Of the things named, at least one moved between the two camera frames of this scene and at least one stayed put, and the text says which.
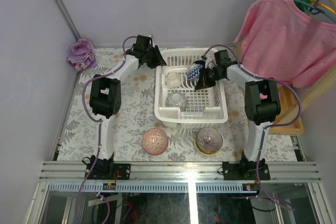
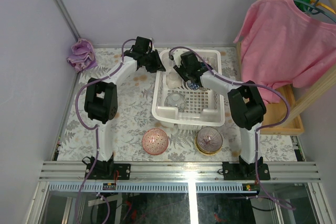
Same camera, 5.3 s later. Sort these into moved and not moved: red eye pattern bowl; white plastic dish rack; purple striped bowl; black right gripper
Moved: black right gripper
Not moved: white plastic dish rack; red eye pattern bowl; purple striped bowl
